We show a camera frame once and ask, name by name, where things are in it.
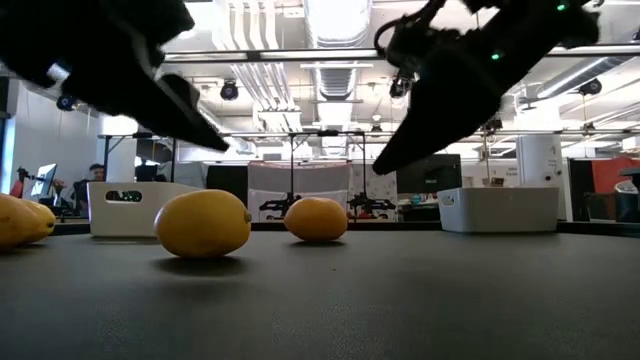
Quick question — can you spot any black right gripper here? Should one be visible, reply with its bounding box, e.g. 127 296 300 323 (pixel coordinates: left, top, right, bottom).
372 24 551 175

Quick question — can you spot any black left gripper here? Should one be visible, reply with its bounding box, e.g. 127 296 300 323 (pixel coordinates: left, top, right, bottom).
0 0 230 152

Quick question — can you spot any yellow lemon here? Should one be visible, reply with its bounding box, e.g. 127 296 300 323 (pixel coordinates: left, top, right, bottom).
19 199 57 245
0 193 37 250
153 188 253 259

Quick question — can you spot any orange tinted lemon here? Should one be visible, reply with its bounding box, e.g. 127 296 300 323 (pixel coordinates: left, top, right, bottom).
283 196 349 243

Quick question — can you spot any black computer monitor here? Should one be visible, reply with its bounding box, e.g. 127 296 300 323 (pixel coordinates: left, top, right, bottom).
394 153 463 195
206 164 250 201

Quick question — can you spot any patterned cubicle partition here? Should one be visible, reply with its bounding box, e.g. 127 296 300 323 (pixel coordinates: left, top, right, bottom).
349 162 399 201

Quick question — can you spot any white plastic basket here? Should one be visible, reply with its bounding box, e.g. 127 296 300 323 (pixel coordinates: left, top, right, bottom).
437 186 560 234
87 181 201 239

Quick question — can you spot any white ceiling pipe bundle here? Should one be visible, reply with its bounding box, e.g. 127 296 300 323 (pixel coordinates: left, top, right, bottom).
212 0 301 131

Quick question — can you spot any grey cubicle partition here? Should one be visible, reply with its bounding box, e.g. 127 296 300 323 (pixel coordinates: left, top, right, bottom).
247 160 351 221

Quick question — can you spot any lit computer monitor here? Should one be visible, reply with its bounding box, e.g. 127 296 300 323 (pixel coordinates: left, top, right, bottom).
29 163 59 200

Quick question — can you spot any red partition panel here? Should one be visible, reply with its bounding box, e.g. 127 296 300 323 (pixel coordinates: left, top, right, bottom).
592 157 640 195

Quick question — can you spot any black table mat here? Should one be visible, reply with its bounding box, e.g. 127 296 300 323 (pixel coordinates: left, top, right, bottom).
0 230 640 360

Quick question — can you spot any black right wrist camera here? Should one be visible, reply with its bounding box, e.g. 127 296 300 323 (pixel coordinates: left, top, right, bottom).
387 27 464 81

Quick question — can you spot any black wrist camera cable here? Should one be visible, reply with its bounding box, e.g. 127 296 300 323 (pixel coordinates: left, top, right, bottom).
373 0 449 59

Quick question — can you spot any black neighbouring rig frame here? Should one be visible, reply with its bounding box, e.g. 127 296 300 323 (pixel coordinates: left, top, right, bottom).
97 128 640 211

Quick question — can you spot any silver ceiling air duct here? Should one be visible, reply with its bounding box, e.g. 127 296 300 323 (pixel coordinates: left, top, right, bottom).
534 55 631 101
304 0 374 156

